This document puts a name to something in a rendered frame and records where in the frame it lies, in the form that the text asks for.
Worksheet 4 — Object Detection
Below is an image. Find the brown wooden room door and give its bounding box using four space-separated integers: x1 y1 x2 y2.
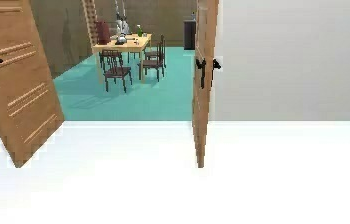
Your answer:
191 0 220 169
0 0 66 169

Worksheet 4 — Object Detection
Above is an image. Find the dark brown wooden chair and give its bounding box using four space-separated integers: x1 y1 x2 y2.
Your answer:
99 49 123 72
101 49 133 94
144 34 167 69
138 41 165 83

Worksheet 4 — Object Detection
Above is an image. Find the dark cabinet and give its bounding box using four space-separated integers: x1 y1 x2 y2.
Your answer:
183 19 197 51

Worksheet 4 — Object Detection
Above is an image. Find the light wooden dining table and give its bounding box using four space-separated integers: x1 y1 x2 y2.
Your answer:
92 33 153 84

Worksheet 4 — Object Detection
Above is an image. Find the grey kettle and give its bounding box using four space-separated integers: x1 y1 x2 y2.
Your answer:
114 33 128 46

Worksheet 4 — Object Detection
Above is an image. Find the dark red box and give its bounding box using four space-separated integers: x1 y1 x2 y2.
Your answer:
96 20 112 46

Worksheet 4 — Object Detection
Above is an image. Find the light wooden ladder shelf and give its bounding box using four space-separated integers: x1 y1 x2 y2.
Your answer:
80 0 99 48

